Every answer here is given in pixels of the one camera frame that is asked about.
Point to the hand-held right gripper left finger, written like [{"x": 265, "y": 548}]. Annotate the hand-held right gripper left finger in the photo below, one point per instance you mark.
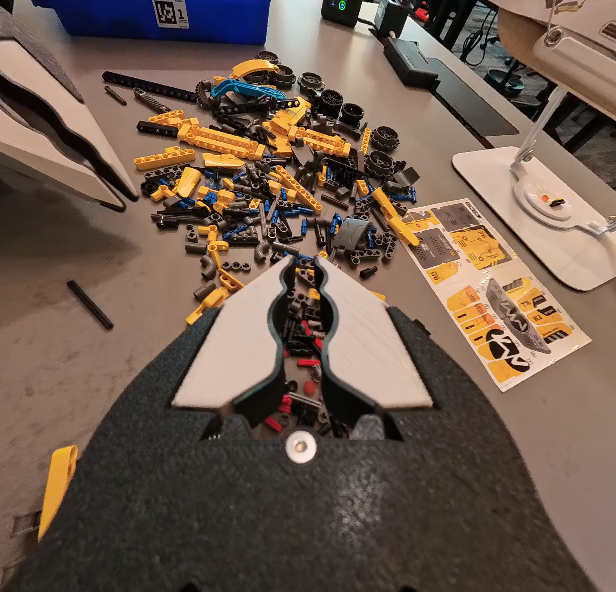
[{"x": 231, "y": 351}]

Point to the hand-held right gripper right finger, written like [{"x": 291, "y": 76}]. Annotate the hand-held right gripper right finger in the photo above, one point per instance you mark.
[{"x": 370, "y": 351}]

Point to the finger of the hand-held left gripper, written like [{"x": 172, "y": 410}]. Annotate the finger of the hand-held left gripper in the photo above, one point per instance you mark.
[
  {"x": 38, "y": 149},
  {"x": 72, "y": 115}
]

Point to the pile of plastic building pieces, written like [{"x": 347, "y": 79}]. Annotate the pile of plastic building pieces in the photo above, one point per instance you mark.
[{"x": 216, "y": 139}]

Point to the long black axle rod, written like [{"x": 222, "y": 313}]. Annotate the long black axle rod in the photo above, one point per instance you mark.
[{"x": 90, "y": 304}]

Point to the short black axle rod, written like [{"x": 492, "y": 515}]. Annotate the short black axle rod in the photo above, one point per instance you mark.
[{"x": 115, "y": 95}]

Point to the small black connector pin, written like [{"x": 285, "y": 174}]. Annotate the small black connector pin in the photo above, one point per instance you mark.
[
  {"x": 422, "y": 326},
  {"x": 369, "y": 272}
]

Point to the blue storage bin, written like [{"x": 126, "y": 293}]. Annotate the blue storage bin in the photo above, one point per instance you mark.
[{"x": 96, "y": 5}]

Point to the black toothed gear rack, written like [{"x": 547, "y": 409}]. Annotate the black toothed gear rack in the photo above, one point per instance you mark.
[{"x": 151, "y": 100}]

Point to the long black holed beam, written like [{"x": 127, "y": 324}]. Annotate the long black holed beam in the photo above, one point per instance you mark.
[{"x": 149, "y": 86}]

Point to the yellow and grey sticker sheet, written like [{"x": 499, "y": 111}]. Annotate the yellow and grey sticker sheet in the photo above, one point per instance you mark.
[{"x": 500, "y": 293}]

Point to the blue curved panel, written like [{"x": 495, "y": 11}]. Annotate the blue curved panel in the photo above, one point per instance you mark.
[{"x": 245, "y": 87}]

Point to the yellow building block assembly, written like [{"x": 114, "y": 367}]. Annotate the yellow building block assembly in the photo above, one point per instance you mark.
[{"x": 57, "y": 481}]

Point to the small black and yellow stud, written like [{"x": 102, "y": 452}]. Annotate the small black and yellow stud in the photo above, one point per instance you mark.
[{"x": 558, "y": 202}]

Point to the black power adapter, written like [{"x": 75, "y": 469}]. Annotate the black power adapter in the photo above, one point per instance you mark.
[{"x": 409, "y": 62}]

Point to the black power bank with screen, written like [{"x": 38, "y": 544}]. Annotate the black power bank with screen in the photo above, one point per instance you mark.
[{"x": 341, "y": 0}]

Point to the instruction booklet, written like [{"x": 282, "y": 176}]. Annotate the instruction booklet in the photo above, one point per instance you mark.
[{"x": 577, "y": 0}]

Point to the black action camera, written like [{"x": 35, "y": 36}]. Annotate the black action camera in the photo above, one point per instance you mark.
[{"x": 392, "y": 14}]

